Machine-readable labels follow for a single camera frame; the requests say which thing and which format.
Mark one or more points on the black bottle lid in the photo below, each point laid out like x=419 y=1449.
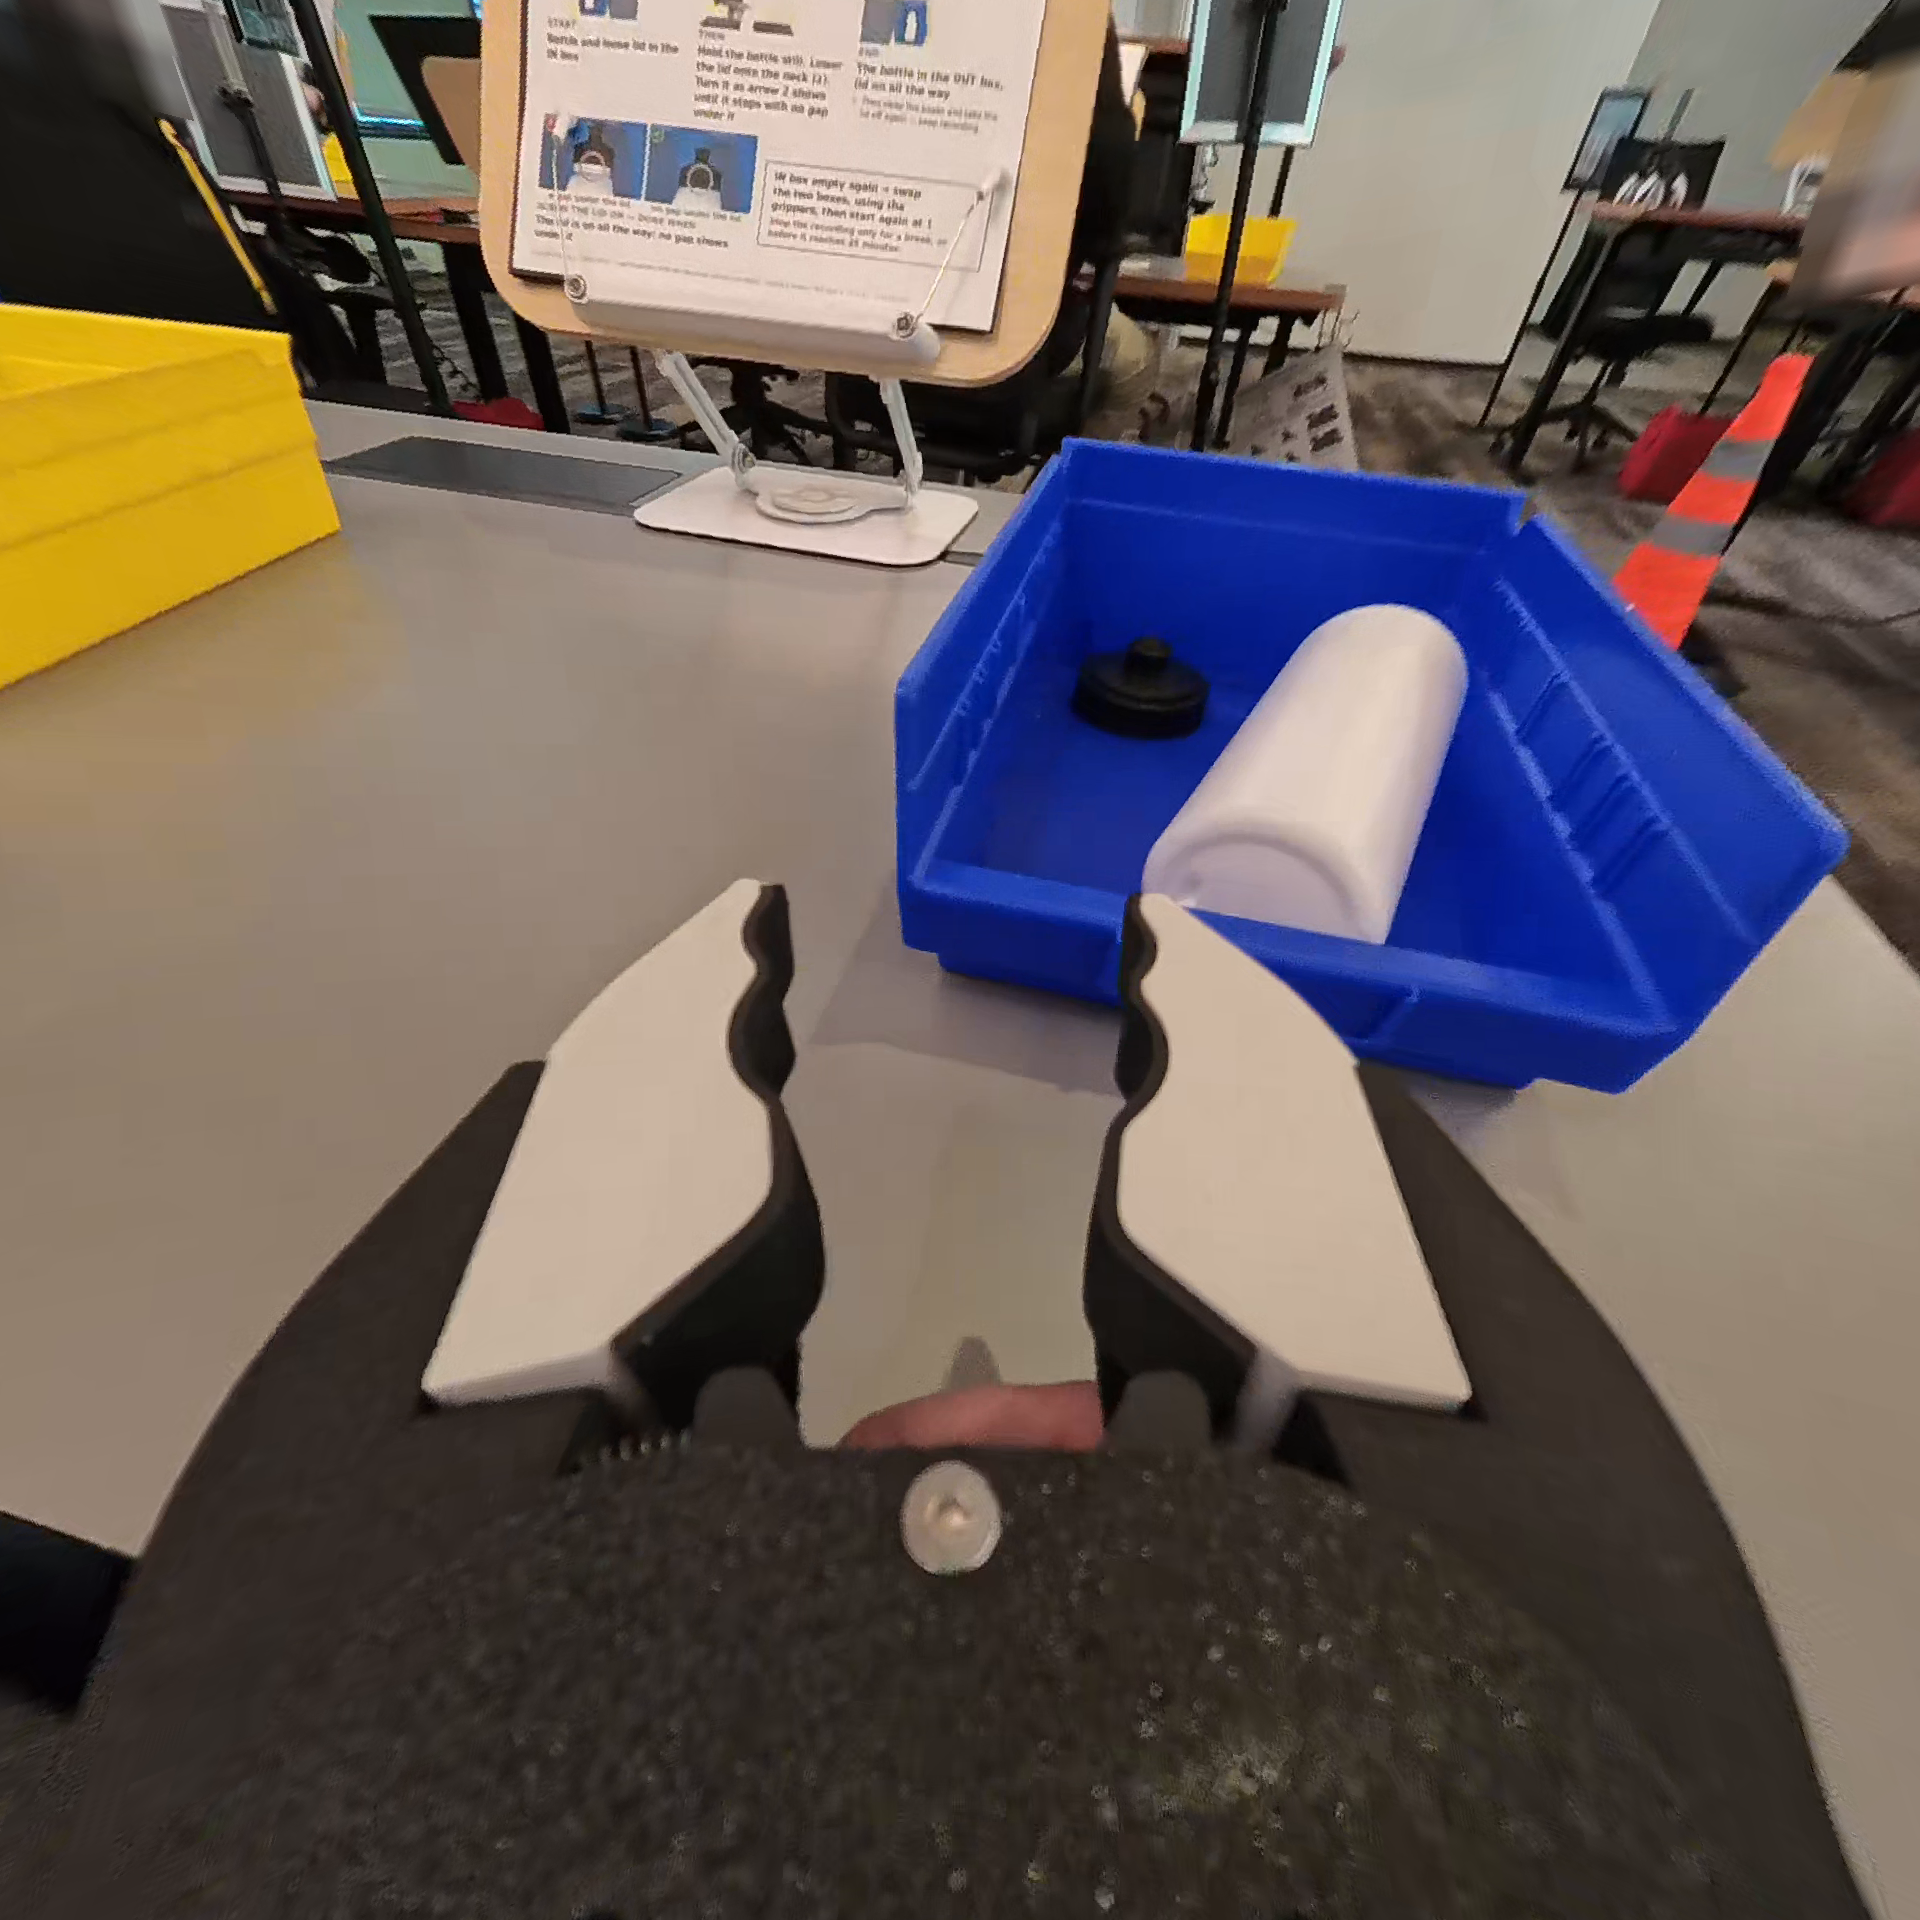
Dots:
x=1141 y=698

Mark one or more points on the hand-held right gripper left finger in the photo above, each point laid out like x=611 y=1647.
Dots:
x=631 y=1186

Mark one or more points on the black tripod pole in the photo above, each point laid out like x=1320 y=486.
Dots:
x=365 y=226

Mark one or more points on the white plastic bottle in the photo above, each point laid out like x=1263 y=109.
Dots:
x=1304 y=781

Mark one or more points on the orange traffic cone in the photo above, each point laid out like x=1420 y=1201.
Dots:
x=1696 y=557

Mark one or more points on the yellow plastic bin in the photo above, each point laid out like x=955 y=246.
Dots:
x=1238 y=252
x=151 y=496

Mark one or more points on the wooden desk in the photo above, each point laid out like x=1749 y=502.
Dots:
x=1275 y=294

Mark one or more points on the printed paper sheet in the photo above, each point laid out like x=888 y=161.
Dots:
x=1304 y=413

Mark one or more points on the blue plastic bin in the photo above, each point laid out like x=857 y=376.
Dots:
x=1498 y=898

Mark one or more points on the instruction sheet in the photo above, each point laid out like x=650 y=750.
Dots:
x=780 y=257

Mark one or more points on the wooden clipboard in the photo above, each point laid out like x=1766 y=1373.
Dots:
x=1072 y=151

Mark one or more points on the black office chair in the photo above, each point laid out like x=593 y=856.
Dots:
x=1116 y=180
x=1634 y=330

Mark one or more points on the white document stand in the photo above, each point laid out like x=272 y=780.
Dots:
x=898 y=533

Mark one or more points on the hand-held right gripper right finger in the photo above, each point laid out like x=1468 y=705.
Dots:
x=1275 y=1201

